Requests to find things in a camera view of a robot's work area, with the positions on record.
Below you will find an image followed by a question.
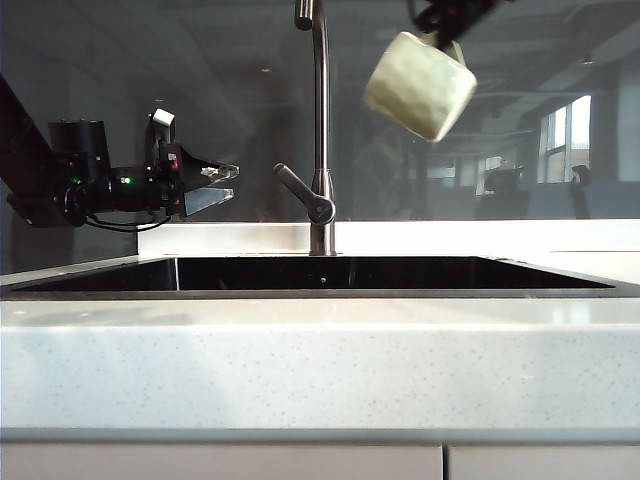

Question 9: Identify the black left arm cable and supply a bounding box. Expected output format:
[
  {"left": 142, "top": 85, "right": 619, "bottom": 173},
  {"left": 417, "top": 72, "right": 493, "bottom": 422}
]
[{"left": 83, "top": 208, "right": 172, "bottom": 233}]

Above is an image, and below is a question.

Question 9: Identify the wide grey cabinet door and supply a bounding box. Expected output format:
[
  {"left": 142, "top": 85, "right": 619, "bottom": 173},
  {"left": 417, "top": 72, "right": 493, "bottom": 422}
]
[{"left": 0, "top": 443, "right": 445, "bottom": 480}]

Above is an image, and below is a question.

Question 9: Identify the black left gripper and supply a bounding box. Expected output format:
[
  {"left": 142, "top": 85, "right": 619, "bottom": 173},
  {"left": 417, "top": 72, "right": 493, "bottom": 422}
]
[{"left": 143, "top": 138, "right": 241, "bottom": 218}]

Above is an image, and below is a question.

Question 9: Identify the steel faucet lever handle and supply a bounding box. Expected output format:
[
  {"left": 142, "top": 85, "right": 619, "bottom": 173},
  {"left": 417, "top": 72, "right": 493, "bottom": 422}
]
[{"left": 272, "top": 162, "right": 336, "bottom": 225}]

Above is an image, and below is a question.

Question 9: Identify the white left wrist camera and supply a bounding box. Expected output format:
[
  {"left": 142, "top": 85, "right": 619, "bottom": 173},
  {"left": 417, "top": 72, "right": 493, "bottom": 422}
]
[{"left": 147, "top": 107, "right": 177, "bottom": 147}]

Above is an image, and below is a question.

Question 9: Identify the narrow grey cabinet door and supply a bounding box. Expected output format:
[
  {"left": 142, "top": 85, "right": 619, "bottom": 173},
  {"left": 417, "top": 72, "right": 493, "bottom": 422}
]
[{"left": 446, "top": 443, "right": 640, "bottom": 480}]

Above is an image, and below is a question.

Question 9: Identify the white backsplash ledge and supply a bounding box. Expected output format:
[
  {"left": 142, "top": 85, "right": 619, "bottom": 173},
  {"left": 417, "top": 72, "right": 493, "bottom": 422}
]
[{"left": 136, "top": 219, "right": 640, "bottom": 254}]

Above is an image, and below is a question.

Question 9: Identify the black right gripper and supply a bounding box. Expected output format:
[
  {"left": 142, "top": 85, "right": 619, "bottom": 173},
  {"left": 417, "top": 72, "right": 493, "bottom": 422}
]
[{"left": 408, "top": 0, "right": 506, "bottom": 52}]

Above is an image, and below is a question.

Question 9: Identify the black undermount sink basin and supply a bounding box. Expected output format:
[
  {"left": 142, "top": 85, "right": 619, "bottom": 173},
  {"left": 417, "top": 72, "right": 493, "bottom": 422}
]
[{"left": 9, "top": 255, "right": 616, "bottom": 301}]

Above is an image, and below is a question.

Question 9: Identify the stainless steel gooseneck faucet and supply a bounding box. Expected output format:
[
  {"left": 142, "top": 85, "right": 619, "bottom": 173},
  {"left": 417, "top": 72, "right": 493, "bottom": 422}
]
[{"left": 293, "top": 0, "right": 337, "bottom": 257}]

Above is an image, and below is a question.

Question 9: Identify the pale green ceramic mug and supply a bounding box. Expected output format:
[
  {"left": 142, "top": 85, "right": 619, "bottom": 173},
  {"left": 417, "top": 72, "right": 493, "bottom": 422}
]
[{"left": 362, "top": 30, "right": 479, "bottom": 144}]

